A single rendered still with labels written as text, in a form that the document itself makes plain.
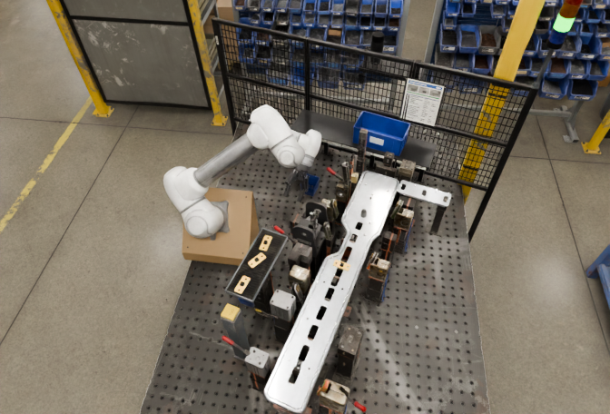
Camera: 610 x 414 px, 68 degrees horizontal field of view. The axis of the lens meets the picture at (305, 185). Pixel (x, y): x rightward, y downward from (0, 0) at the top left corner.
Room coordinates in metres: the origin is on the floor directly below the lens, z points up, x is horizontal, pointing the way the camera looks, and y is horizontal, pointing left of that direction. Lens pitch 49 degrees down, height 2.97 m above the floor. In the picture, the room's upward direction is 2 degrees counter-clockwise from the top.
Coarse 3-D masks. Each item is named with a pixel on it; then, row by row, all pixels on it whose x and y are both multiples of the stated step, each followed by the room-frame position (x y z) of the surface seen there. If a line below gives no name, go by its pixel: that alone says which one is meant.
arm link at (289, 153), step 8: (280, 144) 1.52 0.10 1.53; (288, 144) 1.52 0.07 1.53; (296, 144) 1.54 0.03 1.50; (272, 152) 1.52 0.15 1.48; (280, 152) 1.48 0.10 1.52; (288, 152) 1.47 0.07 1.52; (296, 152) 1.49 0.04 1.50; (280, 160) 1.45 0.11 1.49; (288, 160) 1.45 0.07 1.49; (296, 160) 1.46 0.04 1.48
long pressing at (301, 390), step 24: (360, 192) 1.66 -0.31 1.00; (384, 192) 1.65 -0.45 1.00; (360, 216) 1.49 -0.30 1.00; (384, 216) 1.49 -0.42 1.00; (360, 240) 1.34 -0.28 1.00; (360, 264) 1.19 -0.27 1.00; (312, 288) 1.07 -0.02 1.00; (336, 288) 1.06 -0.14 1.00; (312, 312) 0.94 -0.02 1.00; (336, 312) 0.94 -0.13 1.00; (288, 360) 0.72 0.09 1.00; (312, 360) 0.72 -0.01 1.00; (288, 384) 0.63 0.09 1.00; (312, 384) 0.62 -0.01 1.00; (288, 408) 0.54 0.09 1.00
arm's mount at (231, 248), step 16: (208, 192) 1.65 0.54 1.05; (224, 192) 1.64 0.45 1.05; (240, 192) 1.63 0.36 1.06; (240, 208) 1.58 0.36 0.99; (240, 224) 1.51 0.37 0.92; (256, 224) 1.60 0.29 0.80; (192, 240) 1.48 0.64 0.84; (208, 240) 1.47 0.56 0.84; (224, 240) 1.46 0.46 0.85; (240, 240) 1.46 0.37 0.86; (192, 256) 1.43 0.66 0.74; (208, 256) 1.42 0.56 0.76; (224, 256) 1.40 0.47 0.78; (240, 256) 1.39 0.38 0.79
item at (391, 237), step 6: (384, 234) 1.37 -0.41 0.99; (390, 234) 1.37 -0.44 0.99; (396, 234) 1.37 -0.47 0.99; (384, 240) 1.36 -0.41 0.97; (390, 240) 1.34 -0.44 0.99; (384, 246) 1.35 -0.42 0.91; (390, 246) 1.34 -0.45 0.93; (384, 252) 1.35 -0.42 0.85; (390, 252) 1.34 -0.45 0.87; (384, 258) 1.35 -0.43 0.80; (390, 258) 1.36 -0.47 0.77; (390, 264) 1.35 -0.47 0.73
